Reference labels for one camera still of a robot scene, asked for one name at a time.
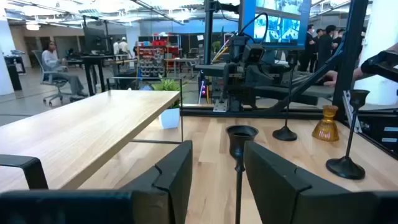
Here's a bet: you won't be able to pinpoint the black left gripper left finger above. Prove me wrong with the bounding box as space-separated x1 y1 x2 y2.
121 139 194 224

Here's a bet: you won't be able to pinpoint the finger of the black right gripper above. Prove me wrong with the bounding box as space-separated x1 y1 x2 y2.
194 63 233 78

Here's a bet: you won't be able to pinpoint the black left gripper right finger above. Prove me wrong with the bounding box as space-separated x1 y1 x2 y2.
243 141 351 224

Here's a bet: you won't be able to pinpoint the black metal candlestick holder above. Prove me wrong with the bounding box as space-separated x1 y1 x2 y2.
226 125 259 224
325 89 371 180
272 49 300 142

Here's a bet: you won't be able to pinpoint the amber glass candlestick holder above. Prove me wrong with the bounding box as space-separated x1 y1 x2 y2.
312 105 340 142

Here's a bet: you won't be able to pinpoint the person's forearm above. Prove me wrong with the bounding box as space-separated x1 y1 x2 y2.
353 67 365 82

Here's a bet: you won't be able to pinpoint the control box red lights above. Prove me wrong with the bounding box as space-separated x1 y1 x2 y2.
198 77 208 105

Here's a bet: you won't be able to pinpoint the red storage bin rack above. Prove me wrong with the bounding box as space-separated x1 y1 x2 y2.
135 34 183 78

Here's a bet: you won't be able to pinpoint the green plant white pot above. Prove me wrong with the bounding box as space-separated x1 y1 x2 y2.
151 74 189 130

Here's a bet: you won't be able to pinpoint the person's hand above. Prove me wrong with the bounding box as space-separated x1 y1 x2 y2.
323 70 338 87

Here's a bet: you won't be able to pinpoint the black standing desk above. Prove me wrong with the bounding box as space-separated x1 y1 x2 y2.
80 54 131 97

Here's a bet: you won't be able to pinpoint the black computer monitor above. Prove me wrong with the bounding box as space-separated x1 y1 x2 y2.
82 26 108 54

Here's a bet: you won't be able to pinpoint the seated person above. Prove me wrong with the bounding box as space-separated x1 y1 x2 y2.
41 40 90 97

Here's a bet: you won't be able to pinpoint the grey office chair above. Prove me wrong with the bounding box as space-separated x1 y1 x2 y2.
32 49 88 106

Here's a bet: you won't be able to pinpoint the black cabinet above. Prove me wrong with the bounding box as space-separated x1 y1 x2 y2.
4 55 27 91

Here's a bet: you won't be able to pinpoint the yellow cable bundle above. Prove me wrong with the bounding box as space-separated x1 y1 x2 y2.
212 39 233 63

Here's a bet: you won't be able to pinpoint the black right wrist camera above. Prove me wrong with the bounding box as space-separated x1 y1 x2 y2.
242 43 265 66

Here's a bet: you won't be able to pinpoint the black aluminium table frame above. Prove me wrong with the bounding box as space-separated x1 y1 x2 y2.
180 0 398 161

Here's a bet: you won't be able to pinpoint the silver metal bracket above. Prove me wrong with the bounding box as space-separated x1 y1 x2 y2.
213 99 228 112

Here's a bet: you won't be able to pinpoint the wooden shelf black metal frame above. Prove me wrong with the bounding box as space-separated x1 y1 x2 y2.
0 76 184 191

